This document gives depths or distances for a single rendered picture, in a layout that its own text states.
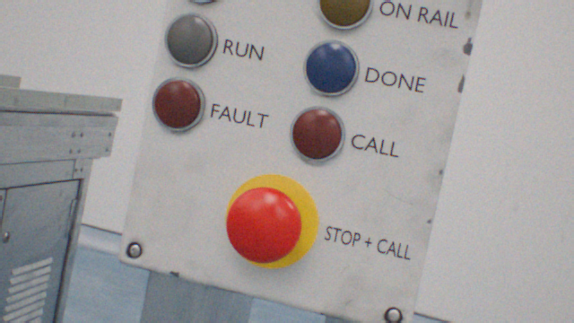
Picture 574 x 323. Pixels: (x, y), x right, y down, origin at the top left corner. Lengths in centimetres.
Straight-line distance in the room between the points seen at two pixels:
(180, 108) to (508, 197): 343
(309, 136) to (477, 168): 342
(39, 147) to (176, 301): 122
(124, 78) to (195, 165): 387
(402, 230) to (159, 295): 18
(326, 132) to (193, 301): 16
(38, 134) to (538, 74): 259
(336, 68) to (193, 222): 12
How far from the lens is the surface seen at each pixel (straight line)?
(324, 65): 44
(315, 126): 44
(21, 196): 184
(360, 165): 45
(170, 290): 55
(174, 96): 46
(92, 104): 192
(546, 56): 386
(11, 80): 215
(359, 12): 45
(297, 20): 46
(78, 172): 203
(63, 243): 208
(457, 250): 389
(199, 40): 46
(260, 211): 43
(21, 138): 168
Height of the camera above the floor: 95
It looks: 5 degrees down
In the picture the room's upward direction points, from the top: 12 degrees clockwise
